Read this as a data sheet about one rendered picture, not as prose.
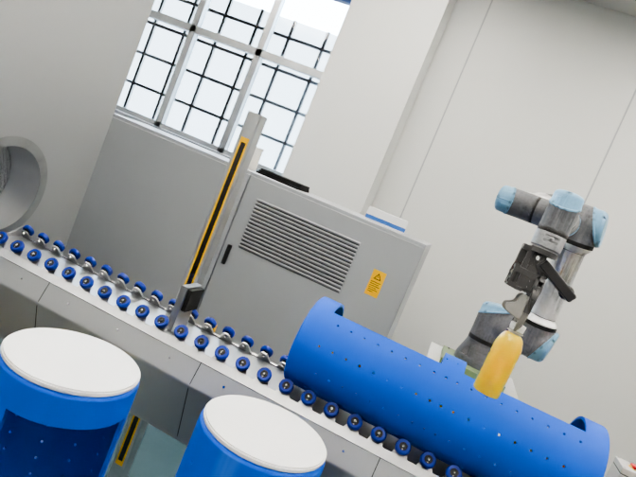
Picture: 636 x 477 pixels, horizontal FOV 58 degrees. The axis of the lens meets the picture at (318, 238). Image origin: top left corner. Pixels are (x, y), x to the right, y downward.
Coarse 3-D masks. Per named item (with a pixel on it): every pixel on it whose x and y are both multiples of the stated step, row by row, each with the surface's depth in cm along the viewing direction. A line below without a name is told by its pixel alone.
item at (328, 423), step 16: (16, 256) 196; (32, 272) 193; (48, 272) 193; (64, 288) 190; (80, 288) 190; (96, 304) 187; (128, 320) 184; (144, 320) 184; (160, 336) 181; (192, 352) 178; (224, 368) 175; (256, 384) 173; (288, 400) 170; (304, 416) 167; (320, 416) 167; (336, 432) 165; (352, 432) 165; (368, 448) 163; (400, 464) 160; (416, 464) 161
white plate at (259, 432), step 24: (216, 408) 122; (240, 408) 127; (264, 408) 132; (216, 432) 113; (240, 432) 117; (264, 432) 121; (288, 432) 125; (312, 432) 130; (240, 456) 110; (264, 456) 111; (288, 456) 115; (312, 456) 119
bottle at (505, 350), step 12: (504, 336) 144; (516, 336) 143; (492, 348) 145; (504, 348) 142; (516, 348) 142; (492, 360) 144; (504, 360) 142; (516, 360) 143; (480, 372) 146; (492, 372) 143; (504, 372) 142; (480, 384) 144; (492, 384) 143; (504, 384) 144; (492, 396) 143
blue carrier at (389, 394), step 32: (320, 320) 168; (320, 352) 164; (352, 352) 163; (384, 352) 163; (416, 352) 164; (320, 384) 166; (352, 384) 162; (384, 384) 159; (416, 384) 158; (448, 384) 158; (384, 416) 161; (416, 416) 157; (448, 416) 155; (480, 416) 153; (512, 416) 153; (544, 416) 154; (416, 448) 165; (448, 448) 156; (480, 448) 152; (512, 448) 150; (544, 448) 149; (576, 448) 149; (608, 448) 149
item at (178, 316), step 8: (184, 288) 186; (192, 288) 189; (200, 288) 193; (184, 296) 186; (192, 296) 188; (200, 296) 193; (176, 304) 187; (184, 304) 187; (192, 304) 190; (176, 312) 187; (184, 312) 190; (176, 320) 187; (184, 320) 193; (168, 328) 187
